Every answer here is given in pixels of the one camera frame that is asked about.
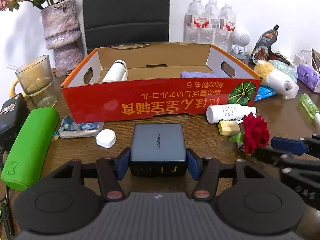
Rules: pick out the green hard case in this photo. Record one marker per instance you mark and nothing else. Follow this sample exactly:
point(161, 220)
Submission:
point(24, 164)

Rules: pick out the blue wipes packet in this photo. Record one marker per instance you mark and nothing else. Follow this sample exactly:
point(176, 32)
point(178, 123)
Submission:
point(264, 92)

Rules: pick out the red cardboard tray box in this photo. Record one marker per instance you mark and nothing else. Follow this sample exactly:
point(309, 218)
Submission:
point(154, 85)

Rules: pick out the black paper bag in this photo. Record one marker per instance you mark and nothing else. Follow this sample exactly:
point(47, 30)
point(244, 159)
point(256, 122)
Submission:
point(119, 22)

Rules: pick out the red artificial rose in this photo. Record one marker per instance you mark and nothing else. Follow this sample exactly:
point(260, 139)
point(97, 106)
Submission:
point(255, 134)

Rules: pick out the purple knit pouch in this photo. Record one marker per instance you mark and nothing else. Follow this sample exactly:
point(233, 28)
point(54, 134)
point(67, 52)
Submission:
point(198, 75)

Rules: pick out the white robot figurine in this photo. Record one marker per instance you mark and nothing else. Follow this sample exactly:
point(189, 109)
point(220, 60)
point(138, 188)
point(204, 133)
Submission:
point(241, 40)

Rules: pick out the white handheld device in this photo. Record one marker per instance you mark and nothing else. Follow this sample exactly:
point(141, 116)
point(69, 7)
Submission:
point(117, 72)

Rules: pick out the black PISEN charger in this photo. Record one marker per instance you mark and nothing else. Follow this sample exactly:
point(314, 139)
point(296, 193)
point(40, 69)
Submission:
point(158, 150)

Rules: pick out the yellow mug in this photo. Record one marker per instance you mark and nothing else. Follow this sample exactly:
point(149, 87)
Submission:
point(12, 89)

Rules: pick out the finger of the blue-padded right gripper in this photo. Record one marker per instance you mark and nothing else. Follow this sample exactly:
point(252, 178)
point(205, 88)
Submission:
point(206, 172)

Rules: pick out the green spray bottle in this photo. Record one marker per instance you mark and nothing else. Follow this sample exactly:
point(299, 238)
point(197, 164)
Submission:
point(310, 108)

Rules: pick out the yellow white plush toy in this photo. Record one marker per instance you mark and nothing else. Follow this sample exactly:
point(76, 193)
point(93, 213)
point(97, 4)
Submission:
point(277, 80)

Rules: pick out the water bottle left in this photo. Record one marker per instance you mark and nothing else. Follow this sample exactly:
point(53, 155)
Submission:
point(193, 21)

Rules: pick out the glass cup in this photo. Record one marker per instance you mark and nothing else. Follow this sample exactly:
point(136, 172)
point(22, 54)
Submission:
point(36, 79)

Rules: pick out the clear bubble plastic bag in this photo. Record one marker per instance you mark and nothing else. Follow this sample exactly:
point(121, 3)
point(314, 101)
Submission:
point(286, 69)

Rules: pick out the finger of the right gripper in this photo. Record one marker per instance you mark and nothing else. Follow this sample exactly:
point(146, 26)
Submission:
point(301, 146)
point(276, 158)

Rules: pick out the yellow eraser block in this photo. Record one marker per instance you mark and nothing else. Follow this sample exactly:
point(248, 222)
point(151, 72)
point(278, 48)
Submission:
point(228, 128)

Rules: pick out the white small round case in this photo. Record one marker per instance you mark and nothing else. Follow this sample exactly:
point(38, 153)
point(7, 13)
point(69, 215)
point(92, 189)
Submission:
point(106, 138)

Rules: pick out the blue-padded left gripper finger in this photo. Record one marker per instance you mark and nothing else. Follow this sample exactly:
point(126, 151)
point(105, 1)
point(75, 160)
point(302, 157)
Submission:
point(110, 171)

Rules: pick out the purple textured vase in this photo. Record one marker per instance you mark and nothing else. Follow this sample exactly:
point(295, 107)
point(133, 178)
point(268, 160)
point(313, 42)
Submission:
point(62, 34)

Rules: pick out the purple tissue pack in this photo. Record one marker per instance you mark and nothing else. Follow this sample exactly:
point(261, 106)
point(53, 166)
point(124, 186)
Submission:
point(309, 77)

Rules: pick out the water bottle right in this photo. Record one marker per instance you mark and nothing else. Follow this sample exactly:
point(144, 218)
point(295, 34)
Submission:
point(225, 33)

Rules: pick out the water bottle middle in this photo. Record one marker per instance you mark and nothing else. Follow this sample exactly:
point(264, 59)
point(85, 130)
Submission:
point(211, 22)

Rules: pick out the white plastic bottle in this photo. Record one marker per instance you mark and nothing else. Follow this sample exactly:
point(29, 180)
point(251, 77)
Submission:
point(232, 112)

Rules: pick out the blue white packet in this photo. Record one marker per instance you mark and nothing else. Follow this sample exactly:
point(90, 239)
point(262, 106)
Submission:
point(70, 129)

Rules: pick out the water bottle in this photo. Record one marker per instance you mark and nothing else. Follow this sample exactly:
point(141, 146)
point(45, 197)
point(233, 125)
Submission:
point(211, 22)
point(225, 33)
point(193, 21)

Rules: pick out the black food pouch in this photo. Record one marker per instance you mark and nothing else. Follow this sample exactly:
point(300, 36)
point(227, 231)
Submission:
point(263, 45)

